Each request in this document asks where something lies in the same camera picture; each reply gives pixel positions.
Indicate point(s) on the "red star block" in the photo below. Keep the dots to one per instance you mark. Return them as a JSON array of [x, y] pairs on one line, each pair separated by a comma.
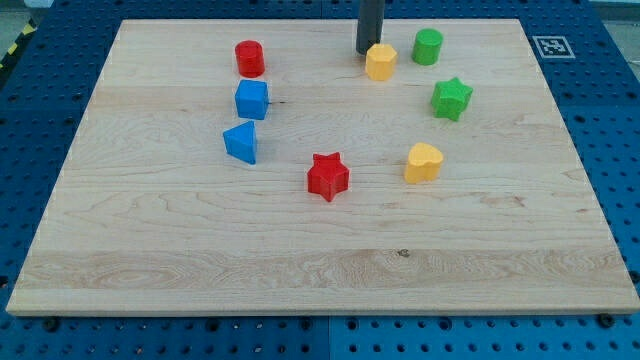
[[328, 176]]

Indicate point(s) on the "green star block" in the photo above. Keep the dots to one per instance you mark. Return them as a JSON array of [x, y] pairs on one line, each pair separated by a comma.
[[450, 98]]

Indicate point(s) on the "blue triangle block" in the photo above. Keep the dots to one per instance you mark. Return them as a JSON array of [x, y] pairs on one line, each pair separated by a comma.
[[241, 142]]

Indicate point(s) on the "light wooden board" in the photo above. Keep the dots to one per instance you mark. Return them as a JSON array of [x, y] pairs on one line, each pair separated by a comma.
[[151, 217]]

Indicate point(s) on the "yellow heart block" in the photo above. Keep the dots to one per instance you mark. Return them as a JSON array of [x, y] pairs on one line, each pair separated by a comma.
[[423, 163]]

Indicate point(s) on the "blue cube block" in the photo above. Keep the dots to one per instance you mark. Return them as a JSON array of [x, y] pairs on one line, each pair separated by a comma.
[[252, 99]]

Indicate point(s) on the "yellow hexagon block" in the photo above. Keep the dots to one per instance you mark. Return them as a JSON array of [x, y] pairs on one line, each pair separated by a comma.
[[380, 62]]

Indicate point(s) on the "red cylinder block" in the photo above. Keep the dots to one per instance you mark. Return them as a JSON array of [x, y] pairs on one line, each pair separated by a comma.
[[250, 58]]

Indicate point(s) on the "green cylinder block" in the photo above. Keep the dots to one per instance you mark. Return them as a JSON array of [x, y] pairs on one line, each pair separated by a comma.
[[427, 45]]

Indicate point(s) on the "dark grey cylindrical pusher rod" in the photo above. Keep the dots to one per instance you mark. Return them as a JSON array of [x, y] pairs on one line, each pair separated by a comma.
[[369, 24]]

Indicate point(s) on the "white fiducial marker tag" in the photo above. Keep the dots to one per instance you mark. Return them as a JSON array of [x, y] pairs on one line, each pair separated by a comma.
[[553, 47]]

